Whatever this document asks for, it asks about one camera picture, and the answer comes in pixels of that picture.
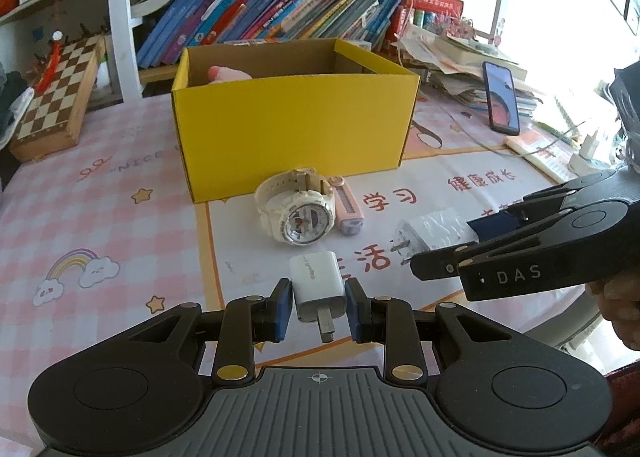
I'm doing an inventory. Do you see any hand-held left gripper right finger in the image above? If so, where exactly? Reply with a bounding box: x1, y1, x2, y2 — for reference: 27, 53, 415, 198
345, 277, 516, 385

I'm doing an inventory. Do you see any wooden chessboard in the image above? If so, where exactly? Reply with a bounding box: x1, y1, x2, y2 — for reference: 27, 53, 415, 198
9, 32, 107, 163

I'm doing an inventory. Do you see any pink checkered tablecloth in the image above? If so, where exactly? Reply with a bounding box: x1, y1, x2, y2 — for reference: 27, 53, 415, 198
0, 87, 640, 378

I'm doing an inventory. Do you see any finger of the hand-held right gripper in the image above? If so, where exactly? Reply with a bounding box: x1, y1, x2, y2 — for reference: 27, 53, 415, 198
410, 210, 566, 283
467, 168, 626, 242

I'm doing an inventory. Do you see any yellow cardboard box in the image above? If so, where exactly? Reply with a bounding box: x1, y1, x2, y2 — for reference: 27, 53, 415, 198
171, 38, 421, 203

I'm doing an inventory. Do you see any pink plush pig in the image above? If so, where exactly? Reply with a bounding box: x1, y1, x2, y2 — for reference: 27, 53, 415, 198
207, 66, 251, 83

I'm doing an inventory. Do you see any pile of clothes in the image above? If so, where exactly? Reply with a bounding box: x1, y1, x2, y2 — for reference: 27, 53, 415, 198
0, 62, 33, 153

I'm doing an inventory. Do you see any white orange booklet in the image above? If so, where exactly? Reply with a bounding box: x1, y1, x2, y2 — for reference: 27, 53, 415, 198
502, 134, 571, 185

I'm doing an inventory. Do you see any white power strip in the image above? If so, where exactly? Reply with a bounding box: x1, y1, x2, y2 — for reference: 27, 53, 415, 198
567, 152, 616, 175

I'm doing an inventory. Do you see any person's right hand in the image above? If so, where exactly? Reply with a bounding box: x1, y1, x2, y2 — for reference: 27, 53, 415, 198
587, 274, 640, 350

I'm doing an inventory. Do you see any white plug charger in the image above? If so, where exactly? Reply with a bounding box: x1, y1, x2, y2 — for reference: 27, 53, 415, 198
580, 130, 601, 160

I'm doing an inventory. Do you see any white wrist watch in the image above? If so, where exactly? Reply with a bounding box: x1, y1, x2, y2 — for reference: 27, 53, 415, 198
254, 167, 336, 244

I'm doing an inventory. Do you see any black smartphone on stand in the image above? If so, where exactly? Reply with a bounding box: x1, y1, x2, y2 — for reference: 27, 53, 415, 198
482, 61, 521, 135

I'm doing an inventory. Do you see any small pink utility knife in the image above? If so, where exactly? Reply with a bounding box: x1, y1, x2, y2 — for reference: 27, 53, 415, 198
327, 176, 364, 236

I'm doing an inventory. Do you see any red tassel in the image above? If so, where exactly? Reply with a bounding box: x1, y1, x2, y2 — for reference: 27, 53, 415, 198
32, 30, 66, 93

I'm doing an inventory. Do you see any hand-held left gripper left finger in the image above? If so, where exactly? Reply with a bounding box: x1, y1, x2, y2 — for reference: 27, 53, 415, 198
127, 278, 293, 385

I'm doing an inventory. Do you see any pink flower decoration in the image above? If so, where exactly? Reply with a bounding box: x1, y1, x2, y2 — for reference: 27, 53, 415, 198
435, 17, 476, 40

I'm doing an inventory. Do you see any white bookshelf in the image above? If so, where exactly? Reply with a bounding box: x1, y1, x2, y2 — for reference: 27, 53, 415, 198
0, 0, 506, 103

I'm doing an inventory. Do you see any crumpled grey plastic wrap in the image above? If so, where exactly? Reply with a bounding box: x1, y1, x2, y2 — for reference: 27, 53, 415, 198
607, 64, 640, 173

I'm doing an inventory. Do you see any small white charger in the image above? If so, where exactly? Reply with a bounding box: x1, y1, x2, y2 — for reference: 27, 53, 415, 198
289, 251, 348, 343

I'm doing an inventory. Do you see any row of leaning books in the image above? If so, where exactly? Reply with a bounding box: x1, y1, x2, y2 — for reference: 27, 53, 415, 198
135, 0, 406, 70

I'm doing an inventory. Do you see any stack of papers and books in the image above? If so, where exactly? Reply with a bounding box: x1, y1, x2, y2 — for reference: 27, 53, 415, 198
400, 22, 546, 118

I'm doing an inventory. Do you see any large white power adapter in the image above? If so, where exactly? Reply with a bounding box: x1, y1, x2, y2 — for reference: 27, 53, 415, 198
395, 207, 476, 263

